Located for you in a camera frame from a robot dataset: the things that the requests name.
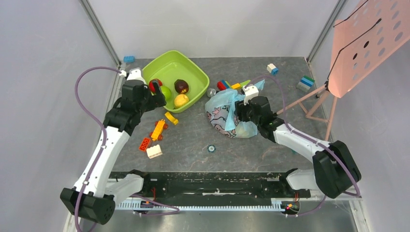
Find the orange toy car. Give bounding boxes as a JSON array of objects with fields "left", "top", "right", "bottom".
[{"left": 149, "top": 119, "right": 168, "bottom": 141}]

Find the green plastic basin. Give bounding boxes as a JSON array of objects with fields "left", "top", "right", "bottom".
[{"left": 142, "top": 50, "right": 210, "bottom": 113}]

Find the multicolour toy block stack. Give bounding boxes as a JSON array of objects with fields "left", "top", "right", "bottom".
[{"left": 217, "top": 80, "right": 250, "bottom": 91}]

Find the light blue printed plastic bag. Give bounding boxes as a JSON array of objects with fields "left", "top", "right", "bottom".
[{"left": 205, "top": 88, "right": 258, "bottom": 138}]

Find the red flat toy block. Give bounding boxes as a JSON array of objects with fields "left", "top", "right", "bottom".
[{"left": 139, "top": 137, "right": 151, "bottom": 152}]

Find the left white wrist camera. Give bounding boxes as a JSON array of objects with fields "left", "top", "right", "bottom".
[{"left": 119, "top": 68, "right": 146, "bottom": 85}]

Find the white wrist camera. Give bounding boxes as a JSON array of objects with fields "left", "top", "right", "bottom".
[
  {"left": 119, "top": 68, "right": 146, "bottom": 85},
  {"left": 242, "top": 85, "right": 259, "bottom": 105}
]

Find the grey blue green block stack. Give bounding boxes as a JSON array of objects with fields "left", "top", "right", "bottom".
[{"left": 296, "top": 75, "right": 315, "bottom": 92}]

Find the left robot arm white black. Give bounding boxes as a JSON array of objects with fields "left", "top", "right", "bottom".
[{"left": 60, "top": 80, "right": 166, "bottom": 225}]

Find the dark purple fake fruit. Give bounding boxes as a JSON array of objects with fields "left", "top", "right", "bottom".
[{"left": 174, "top": 79, "right": 189, "bottom": 94}]

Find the yellow curved toy block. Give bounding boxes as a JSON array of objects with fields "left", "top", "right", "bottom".
[{"left": 164, "top": 112, "right": 179, "bottom": 125}]

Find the white blue toy block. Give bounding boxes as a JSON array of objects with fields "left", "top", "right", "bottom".
[{"left": 266, "top": 63, "right": 278, "bottom": 75}]

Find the red fake apple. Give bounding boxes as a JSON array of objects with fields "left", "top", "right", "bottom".
[{"left": 148, "top": 78, "right": 163, "bottom": 93}]

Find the green fake apple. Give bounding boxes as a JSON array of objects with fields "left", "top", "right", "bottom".
[{"left": 160, "top": 86, "right": 172, "bottom": 101}]

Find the pink music stand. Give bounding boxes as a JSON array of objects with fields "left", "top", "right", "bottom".
[{"left": 278, "top": 0, "right": 410, "bottom": 140}]

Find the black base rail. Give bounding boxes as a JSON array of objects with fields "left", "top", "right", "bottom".
[{"left": 129, "top": 169, "right": 311, "bottom": 206}]

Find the black toy microphone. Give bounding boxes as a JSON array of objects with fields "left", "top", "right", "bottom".
[{"left": 206, "top": 88, "right": 217, "bottom": 98}]

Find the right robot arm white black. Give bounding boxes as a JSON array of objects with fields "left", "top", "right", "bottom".
[{"left": 234, "top": 96, "right": 362, "bottom": 199}]

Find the yellow fake fruit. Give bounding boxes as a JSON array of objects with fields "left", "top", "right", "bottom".
[{"left": 174, "top": 94, "right": 190, "bottom": 109}]

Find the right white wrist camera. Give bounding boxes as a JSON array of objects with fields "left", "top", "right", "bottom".
[{"left": 242, "top": 85, "right": 259, "bottom": 105}]

